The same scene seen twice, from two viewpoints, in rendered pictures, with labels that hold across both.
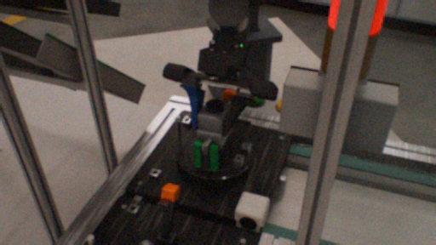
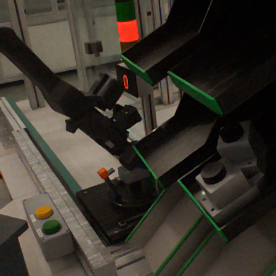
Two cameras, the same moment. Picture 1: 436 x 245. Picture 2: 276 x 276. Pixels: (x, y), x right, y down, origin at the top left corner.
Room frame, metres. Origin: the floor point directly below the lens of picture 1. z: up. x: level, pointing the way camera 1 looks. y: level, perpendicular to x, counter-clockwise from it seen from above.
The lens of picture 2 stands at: (1.13, 0.65, 1.51)
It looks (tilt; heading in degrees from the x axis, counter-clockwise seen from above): 24 degrees down; 227
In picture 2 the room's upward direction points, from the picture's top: 7 degrees counter-clockwise
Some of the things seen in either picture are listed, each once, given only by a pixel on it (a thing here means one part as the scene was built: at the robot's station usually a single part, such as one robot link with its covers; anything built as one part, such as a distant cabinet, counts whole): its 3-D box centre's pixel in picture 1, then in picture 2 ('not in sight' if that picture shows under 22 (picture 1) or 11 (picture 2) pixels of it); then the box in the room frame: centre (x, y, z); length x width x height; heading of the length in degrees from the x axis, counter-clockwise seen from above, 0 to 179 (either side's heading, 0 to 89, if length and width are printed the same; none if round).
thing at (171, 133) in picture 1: (215, 162); (137, 199); (0.56, 0.01, 0.96); 0.24 x 0.24 x 0.02; 70
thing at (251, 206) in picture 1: (252, 212); not in sight; (0.44, -0.05, 0.97); 0.05 x 0.05 x 0.04; 70
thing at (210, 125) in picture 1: (213, 123); (136, 162); (0.55, 0.01, 1.06); 0.08 x 0.04 x 0.07; 161
